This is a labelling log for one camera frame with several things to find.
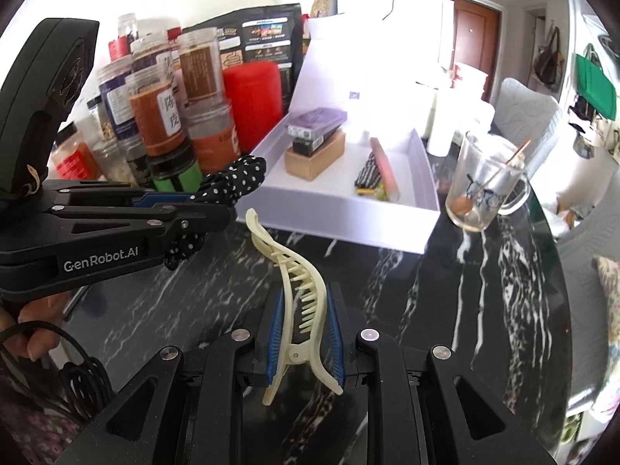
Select purple cosmetic box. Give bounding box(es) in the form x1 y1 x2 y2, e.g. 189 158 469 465
287 108 348 141

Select jar of pale nuts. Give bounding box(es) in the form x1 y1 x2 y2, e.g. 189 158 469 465
86 96 119 143

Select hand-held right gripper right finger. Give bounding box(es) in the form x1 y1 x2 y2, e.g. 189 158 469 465
325 286 558 465

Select white fridge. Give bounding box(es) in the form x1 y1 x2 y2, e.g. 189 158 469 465
336 0 456 73

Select white paper towel roll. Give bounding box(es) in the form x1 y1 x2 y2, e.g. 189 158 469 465
427 88 457 157

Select grey leaf pattern chair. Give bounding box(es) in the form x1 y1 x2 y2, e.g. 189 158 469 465
489 77 565 156

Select orange jar red label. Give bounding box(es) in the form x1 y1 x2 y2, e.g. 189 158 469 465
51 122 103 181

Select dark jar green label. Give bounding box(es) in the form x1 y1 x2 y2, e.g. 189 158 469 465
146 146 203 193

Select clear jar dark contents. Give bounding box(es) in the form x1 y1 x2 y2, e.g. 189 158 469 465
130 33 181 74

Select floral cushion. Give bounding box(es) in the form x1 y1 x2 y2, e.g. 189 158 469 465
592 257 620 335

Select black white gingham scrunchie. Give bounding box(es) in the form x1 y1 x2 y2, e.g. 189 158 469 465
353 151 383 195

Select jar of white grains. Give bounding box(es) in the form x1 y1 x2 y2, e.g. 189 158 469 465
91 136 135 186

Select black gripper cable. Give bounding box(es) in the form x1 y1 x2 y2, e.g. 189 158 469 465
0 322 114 422

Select clear glass mug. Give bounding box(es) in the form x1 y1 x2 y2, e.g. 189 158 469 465
444 130 532 233

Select black printed pouch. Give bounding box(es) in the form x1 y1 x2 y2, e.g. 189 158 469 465
181 2 303 102

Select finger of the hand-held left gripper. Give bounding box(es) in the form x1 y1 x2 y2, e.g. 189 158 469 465
48 205 232 244
43 180 208 209

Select black polka dot scrunchie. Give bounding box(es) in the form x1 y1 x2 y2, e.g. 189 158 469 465
164 155 269 272

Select pink paper cups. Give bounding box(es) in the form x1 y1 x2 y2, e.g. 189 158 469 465
450 64 489 102

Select rose gold stirrer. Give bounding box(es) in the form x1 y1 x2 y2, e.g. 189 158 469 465
477 139 531 195

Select small clear lidded bottle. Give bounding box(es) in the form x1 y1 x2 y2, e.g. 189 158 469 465
117 13 140 42

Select brown door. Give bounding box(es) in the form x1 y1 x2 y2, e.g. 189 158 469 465
443 0 499 102

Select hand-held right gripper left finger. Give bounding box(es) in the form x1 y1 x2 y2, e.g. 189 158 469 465
53 288 291 465

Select person's patterned clothing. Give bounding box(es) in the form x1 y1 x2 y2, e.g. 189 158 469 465
0 349 98 465

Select tall jar brown label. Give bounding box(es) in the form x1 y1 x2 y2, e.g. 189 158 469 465
176 28 224 103

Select person's left hand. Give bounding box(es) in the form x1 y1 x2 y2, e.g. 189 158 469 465
0 291 71 362

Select black cosmetic box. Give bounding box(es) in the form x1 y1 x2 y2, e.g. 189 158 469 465
291 128 346 157

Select brown handbag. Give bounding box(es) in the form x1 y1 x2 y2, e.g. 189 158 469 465
532 26 567 91

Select lavender gift box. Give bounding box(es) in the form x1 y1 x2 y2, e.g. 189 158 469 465
236 12 444 255

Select small dark jar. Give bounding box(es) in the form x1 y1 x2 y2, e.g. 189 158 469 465
119 131 152 177

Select red canister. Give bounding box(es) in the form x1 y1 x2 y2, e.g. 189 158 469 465
222 61 284 156

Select green tote bag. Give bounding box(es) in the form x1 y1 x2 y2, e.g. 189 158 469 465
575 53 619 120

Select gold rectangular box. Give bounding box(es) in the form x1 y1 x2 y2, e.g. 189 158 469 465
284 131 347 181

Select cream hair claw clip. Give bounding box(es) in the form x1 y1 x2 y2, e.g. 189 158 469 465
245 208 344 406

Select jar dark blue label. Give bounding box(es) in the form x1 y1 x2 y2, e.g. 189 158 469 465
98 60 138 127

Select frosted jar orange label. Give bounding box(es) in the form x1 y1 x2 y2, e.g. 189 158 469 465
185 101 241 174

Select pink comb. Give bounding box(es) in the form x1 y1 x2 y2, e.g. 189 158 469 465
369 136 403 204

